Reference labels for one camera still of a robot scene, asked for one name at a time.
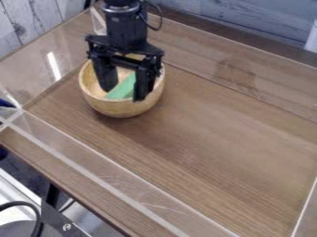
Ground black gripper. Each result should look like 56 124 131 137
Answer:
85 6 164 102

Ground green rectangular block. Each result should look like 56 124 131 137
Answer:
105 73 136 99

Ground brown wooden bowl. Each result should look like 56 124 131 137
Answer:
77 60 165 118

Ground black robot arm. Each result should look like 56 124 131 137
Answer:
85 0 164 102

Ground blue object at left edge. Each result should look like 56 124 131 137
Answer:
0 98 16 108

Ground clear acrylic tray walls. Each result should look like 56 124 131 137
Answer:
0 12 317 237

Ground black metal table bracket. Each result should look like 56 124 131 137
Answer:
38 184 90 237

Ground black cable loop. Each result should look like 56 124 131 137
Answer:
0 200 44 237

